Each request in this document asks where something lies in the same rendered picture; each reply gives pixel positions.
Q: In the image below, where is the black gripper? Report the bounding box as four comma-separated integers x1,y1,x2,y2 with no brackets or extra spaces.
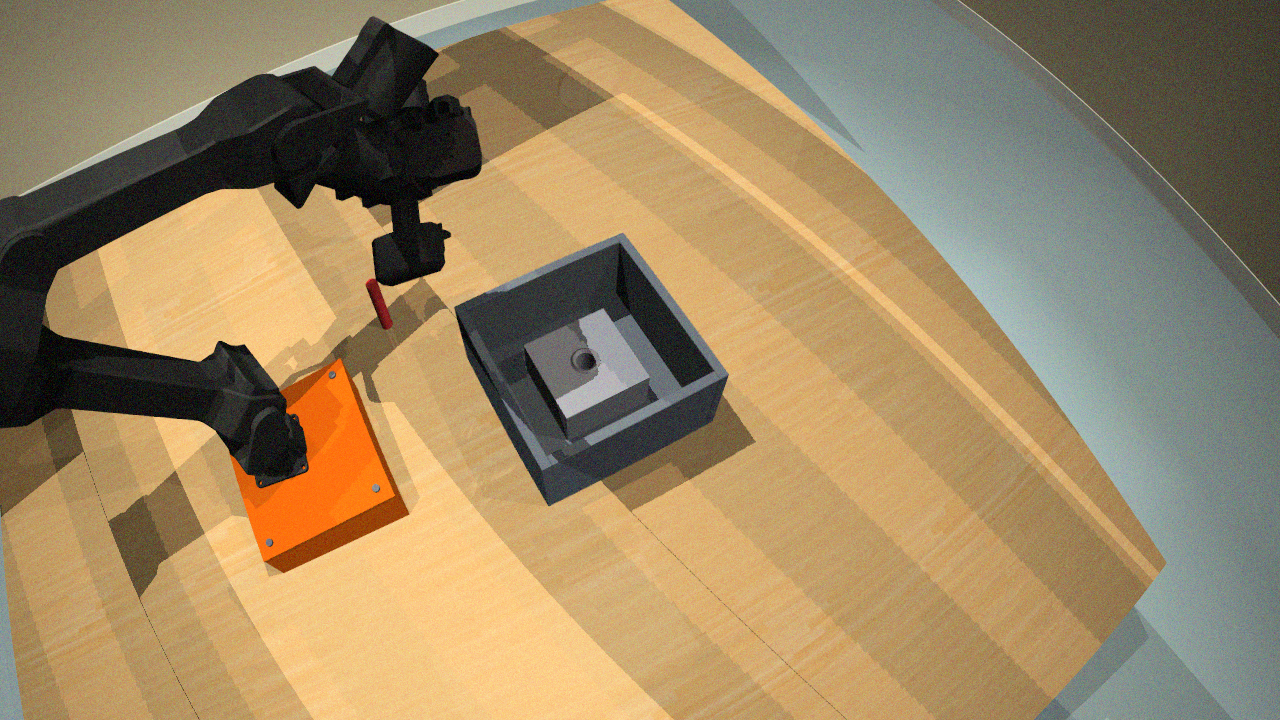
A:
335,79,452,286

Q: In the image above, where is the dark red peg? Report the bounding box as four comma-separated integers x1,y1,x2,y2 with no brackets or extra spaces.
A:
366,279,393,331

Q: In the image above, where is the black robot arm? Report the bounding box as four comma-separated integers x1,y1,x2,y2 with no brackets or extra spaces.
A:
0,15,483,488

